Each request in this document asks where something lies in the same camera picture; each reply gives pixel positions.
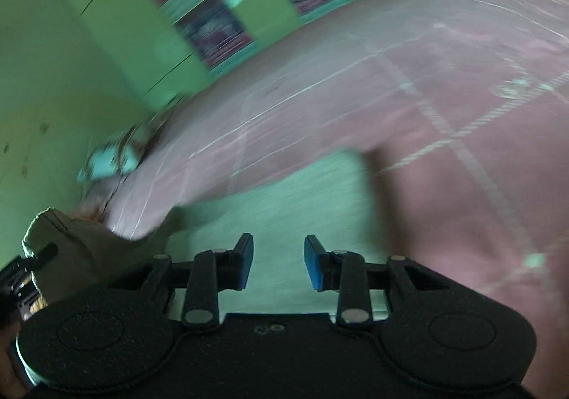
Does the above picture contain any cream wooden headboard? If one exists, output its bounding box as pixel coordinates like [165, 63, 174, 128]
[0, 25, 152, 248]

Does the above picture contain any teal patterned pillow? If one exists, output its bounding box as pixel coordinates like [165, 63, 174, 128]
[76, 116, 161, 183]

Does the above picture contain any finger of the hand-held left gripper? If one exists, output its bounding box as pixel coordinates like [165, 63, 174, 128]
[32, 243, 59, 263]

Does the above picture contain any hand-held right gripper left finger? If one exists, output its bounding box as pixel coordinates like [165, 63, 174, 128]
[142, 233, 254, 329]

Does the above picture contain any bed with pink checked sheet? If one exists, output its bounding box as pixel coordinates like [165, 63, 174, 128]
[104, 0, 569, 340]

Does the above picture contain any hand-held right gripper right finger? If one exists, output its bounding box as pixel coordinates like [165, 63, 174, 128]
[304, 235, 445, 329]

